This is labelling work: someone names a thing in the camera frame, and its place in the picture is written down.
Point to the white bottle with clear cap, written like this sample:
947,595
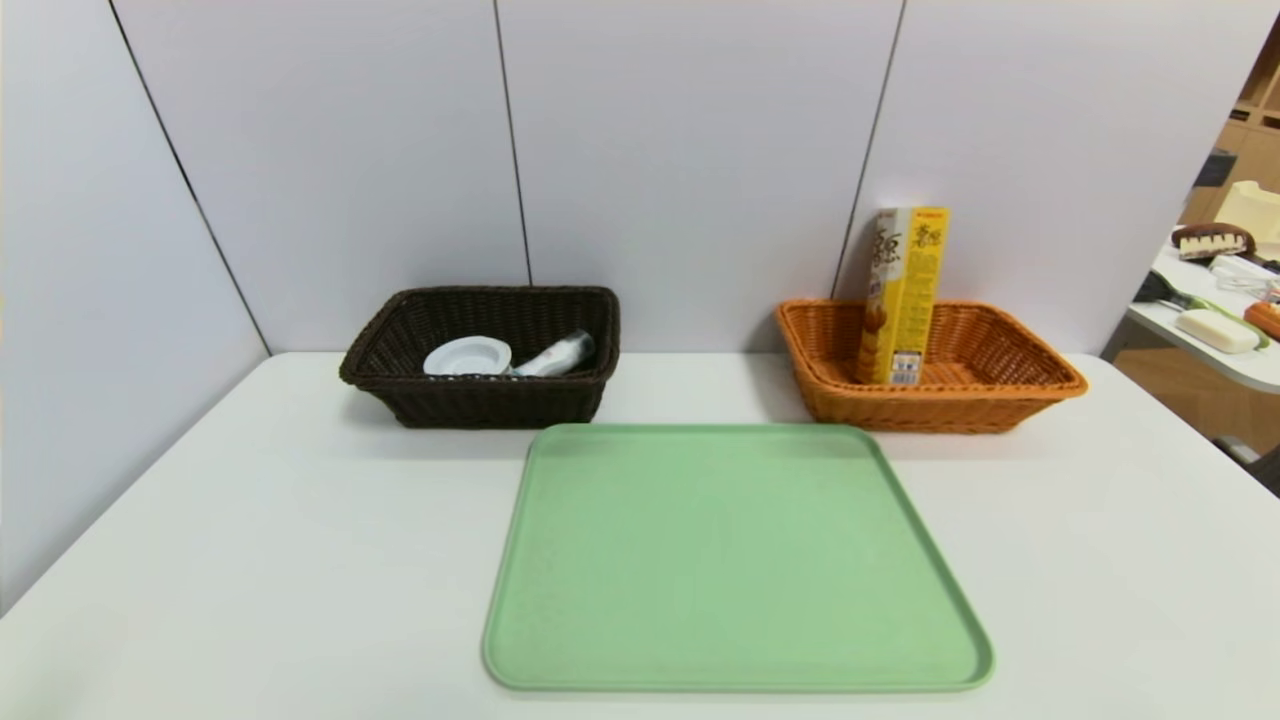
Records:
555,355

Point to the white round plastic container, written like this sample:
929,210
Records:
467,357

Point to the yellow snack box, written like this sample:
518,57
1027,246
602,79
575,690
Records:
905,300

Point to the dark brown wicker basket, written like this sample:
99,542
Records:
480,405

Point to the orange wicker basket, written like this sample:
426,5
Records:
1000,390

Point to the light green plastic tray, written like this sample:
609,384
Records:
730,570

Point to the brown and white toy pastry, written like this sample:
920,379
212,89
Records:
1212,241

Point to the clear plastic item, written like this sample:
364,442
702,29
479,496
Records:
1240,275

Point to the grey side table base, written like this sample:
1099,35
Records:
1240,452

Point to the orange brown item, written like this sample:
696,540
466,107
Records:
1265,320

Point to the cream coloured box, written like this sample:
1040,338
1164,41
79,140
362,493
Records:
1252,210

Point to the brown wooden shelf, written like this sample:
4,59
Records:
1245,130

